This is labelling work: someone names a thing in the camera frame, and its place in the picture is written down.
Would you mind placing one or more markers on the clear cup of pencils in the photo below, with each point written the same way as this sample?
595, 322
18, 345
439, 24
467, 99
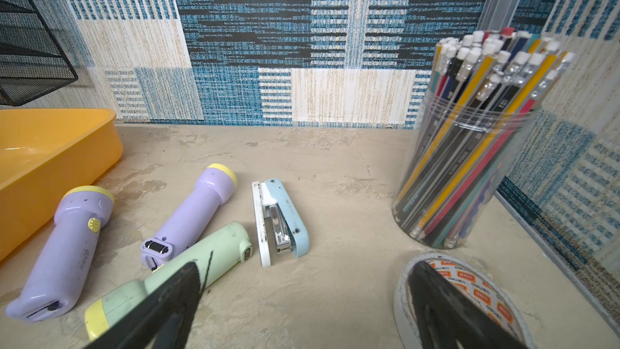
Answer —
484, 93

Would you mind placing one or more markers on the mint green flashlight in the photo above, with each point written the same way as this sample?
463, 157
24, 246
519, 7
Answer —
213, 256

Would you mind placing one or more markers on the yellow plastic storage tray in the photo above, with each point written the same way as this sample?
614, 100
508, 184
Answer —
45, 152

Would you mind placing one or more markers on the white tape roll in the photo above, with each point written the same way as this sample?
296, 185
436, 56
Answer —
474, 284

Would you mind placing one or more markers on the light blue stapler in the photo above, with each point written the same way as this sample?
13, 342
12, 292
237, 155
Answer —
272, 202

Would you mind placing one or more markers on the black mesh shelf rack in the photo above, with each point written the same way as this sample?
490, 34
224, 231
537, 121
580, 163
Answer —
33, 64

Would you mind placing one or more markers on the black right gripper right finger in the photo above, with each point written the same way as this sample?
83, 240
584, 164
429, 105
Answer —
446, 319

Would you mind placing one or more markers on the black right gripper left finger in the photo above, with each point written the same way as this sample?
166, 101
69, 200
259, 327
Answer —
133, 316

